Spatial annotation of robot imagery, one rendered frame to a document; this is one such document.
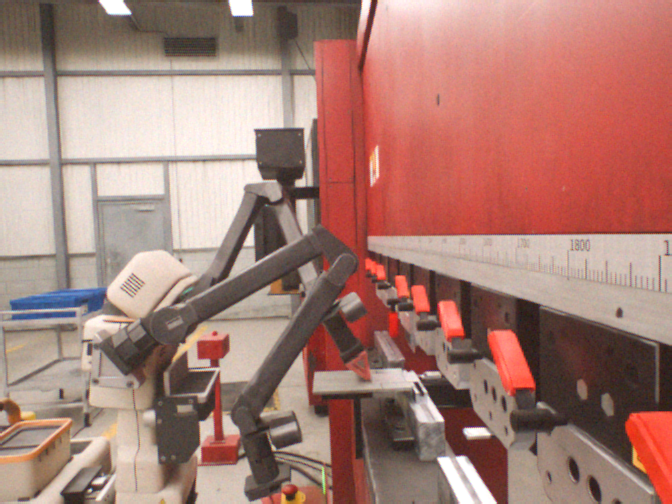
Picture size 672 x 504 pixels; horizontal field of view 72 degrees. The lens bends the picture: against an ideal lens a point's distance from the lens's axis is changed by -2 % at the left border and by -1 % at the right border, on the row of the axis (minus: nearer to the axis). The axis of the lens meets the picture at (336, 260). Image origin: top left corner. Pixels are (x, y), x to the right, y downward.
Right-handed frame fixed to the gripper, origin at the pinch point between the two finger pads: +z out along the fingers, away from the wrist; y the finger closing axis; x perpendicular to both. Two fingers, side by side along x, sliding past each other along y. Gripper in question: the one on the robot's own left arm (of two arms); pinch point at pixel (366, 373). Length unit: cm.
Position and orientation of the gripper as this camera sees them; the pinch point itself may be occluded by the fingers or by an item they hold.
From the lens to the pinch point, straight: 135.7
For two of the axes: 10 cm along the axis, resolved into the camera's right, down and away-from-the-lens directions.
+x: -8.4, 5.4, 0.0
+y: -0.2, -0.4, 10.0
